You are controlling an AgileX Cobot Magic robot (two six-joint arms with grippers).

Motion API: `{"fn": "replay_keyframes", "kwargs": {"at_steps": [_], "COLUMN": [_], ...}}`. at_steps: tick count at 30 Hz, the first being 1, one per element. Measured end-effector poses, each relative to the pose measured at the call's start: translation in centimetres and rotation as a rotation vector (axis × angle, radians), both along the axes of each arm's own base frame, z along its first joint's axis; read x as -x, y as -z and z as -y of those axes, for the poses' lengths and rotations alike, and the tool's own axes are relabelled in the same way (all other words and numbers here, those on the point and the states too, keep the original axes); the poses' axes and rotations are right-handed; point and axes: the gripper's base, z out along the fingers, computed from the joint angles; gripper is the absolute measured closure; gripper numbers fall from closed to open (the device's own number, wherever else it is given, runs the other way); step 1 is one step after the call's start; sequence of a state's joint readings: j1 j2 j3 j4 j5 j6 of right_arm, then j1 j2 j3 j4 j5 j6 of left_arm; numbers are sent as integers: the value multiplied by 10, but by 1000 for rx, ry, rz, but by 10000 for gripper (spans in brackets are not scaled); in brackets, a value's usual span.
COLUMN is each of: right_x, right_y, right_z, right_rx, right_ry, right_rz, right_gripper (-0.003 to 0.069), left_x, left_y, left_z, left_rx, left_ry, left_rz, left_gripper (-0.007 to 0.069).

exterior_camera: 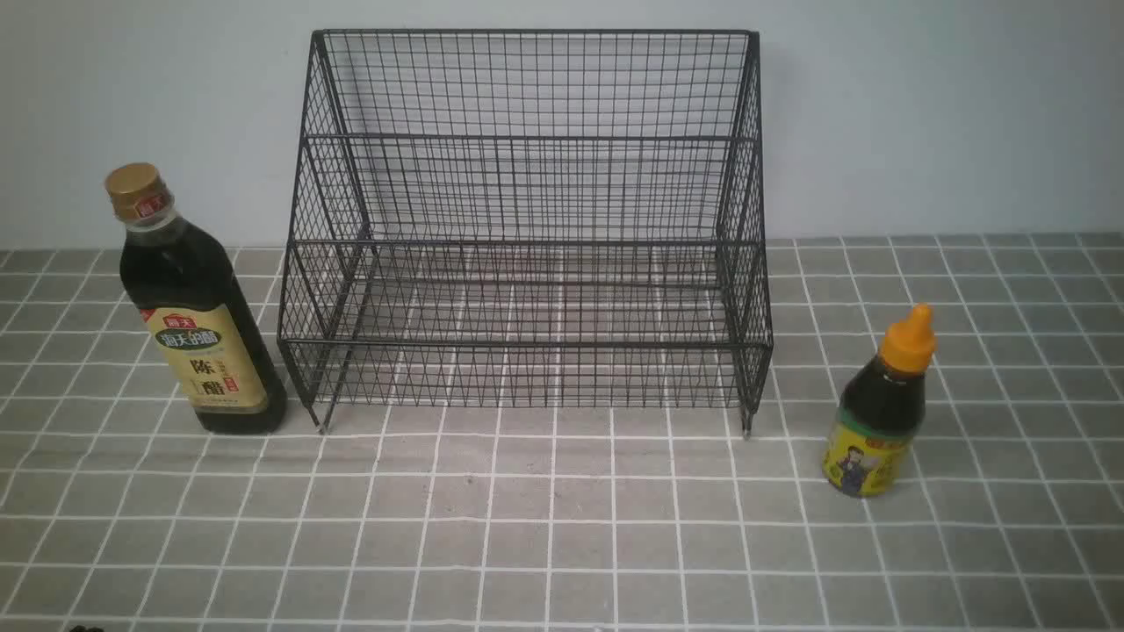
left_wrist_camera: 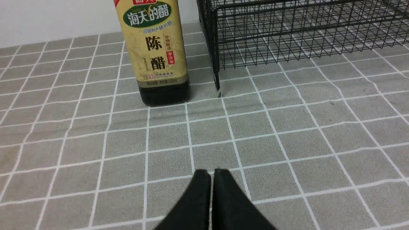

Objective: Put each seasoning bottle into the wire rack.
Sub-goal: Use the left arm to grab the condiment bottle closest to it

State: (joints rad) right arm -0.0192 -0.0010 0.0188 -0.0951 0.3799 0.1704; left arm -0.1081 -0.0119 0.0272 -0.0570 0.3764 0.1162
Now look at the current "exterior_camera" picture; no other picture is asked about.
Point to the small sauce bottle orange cap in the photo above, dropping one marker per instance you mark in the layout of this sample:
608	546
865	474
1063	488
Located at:
881	409

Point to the black wire mesh rack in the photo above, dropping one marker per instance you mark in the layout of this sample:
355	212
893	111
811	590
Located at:
528	218

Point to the dark vinegar bottle gold cap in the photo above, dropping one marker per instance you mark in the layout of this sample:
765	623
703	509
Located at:
183	283

